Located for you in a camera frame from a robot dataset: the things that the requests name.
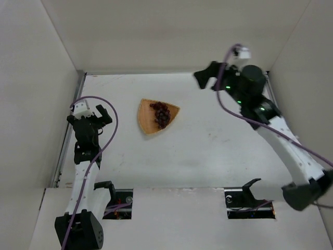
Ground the dark red grape bunch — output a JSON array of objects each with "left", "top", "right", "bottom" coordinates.
[{"left": 149, "top": 102, "right": 171, "bottom": 129}]

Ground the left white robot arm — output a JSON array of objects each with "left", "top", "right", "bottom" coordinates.
[{"left": 55, "top": 101, "right": 114, "bottom": 249}]

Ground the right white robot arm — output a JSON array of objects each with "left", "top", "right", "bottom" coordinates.
[{"left": 194, "top": 61, "right": 332, "bottom": 211}]

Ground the woven triangular bamboo basket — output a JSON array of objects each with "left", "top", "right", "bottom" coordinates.
[{"left": 138, "top": 98, "right": 180, "bottom": 135}]

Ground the right aluminium frame rail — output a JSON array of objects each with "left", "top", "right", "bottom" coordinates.
[{"left": 264, "top": 71, "right": 278, "bottom": 107}]

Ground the aluminium frame rail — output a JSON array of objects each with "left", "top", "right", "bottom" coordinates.
[
  {"left": 49, "top": 70, "right": 87, "bottom": 188},
  {"left": 264, "top": 71, "right": 278, "bottom": 107}
]

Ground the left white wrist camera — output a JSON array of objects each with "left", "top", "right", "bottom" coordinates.
[{"left": 71, "top": 99, "right": 94, "bottom": 120}]

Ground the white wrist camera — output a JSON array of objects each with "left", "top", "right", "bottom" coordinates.
[
  {"left": 231, "top": 46, "right": 252, "bottom": 68},
  {"left": 71, "top": 99, "right": 94, "bottom": 120}
]

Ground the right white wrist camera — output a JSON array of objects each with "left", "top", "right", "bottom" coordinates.
[{"left": 231, "top": 46, "right": 252, "bottom": 68}]

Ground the left aluminium frame rail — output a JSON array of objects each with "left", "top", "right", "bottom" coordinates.
[{"left": 49, "top": 70, "right": 87, "bottom": 188}]

